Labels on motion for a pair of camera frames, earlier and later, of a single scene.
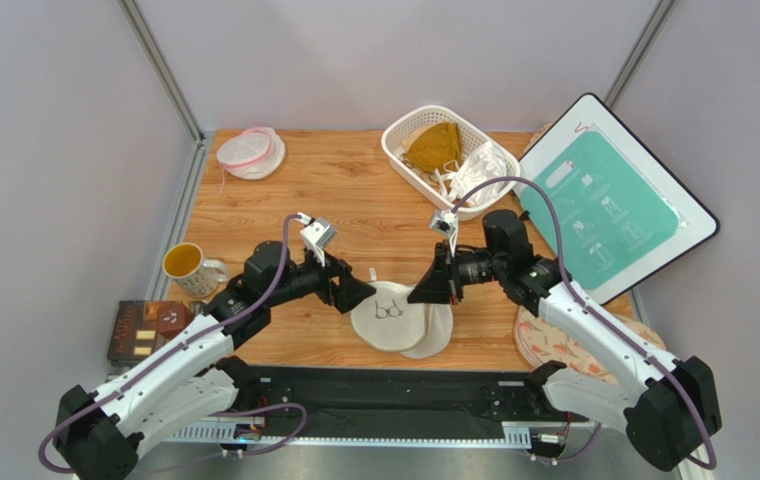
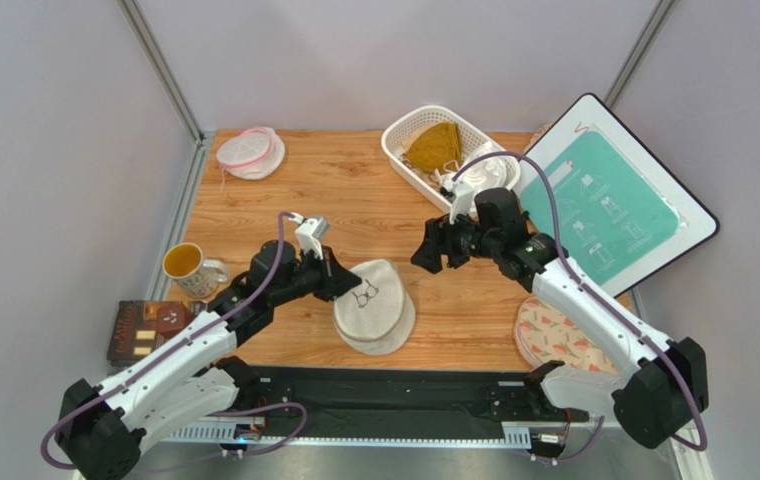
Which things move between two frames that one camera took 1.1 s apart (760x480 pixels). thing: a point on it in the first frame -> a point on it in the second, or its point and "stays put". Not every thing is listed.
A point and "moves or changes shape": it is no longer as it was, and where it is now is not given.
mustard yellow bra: x=438 y=145 stays put
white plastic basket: x=400 y=125 stays put
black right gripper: x=451 y=277 -> x=451 y=238
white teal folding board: x=625 y=213 stays put
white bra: x=485 y=163 stays put
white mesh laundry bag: x=389 y=322 moves or changes shape
